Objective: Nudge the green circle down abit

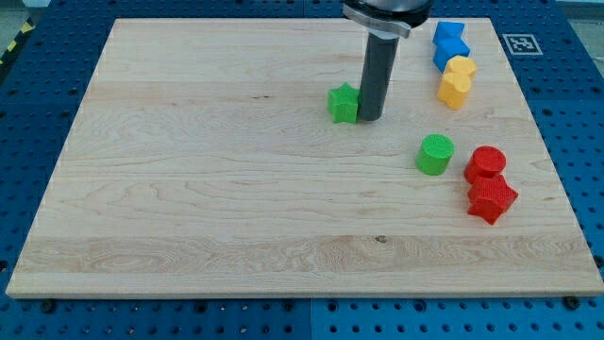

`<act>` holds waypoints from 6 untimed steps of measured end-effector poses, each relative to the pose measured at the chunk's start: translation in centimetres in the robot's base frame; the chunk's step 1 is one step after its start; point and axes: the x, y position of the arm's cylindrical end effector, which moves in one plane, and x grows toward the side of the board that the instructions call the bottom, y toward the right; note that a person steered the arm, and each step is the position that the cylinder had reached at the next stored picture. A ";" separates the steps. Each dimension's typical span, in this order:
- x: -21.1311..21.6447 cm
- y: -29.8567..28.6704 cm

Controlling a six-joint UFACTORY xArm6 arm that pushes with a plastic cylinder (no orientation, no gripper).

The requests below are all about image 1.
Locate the red star block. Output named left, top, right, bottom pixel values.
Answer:
left=467, top=175, right=519, bottom=225

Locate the green star block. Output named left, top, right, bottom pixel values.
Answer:
left=327, top=82, right=360, bottom=124

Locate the yellow hexagon block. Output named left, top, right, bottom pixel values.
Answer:
left=444, top=56, right=478, bottom=79

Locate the blue triangular block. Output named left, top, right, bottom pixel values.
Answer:
left=432, top=21, right=465, bottom=44

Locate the red cylinder block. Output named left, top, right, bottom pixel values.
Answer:
left=463, top=145, right=507, bottom=184

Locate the yellow heart block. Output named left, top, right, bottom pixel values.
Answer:
left=437, top=73, right=472, bottom=110

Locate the light wooden board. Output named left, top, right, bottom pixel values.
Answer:
left=7, top=18, right=603, bottom=299

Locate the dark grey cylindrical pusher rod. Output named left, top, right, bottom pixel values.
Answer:
left=357, top=33, right=399, bottom=121

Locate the green cylinder block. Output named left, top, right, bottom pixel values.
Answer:
left=415, top=134, right=455, bottom=176

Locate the black silver robot wrist flange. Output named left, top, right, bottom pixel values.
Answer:
left=343, top=0, right=433, bottom=39

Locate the blue cube block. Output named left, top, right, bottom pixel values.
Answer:
left=433, top=37, right=471, bottom=73

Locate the white fiducial marker tag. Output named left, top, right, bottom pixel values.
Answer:
left=503, top=33, right=543, bottom=56

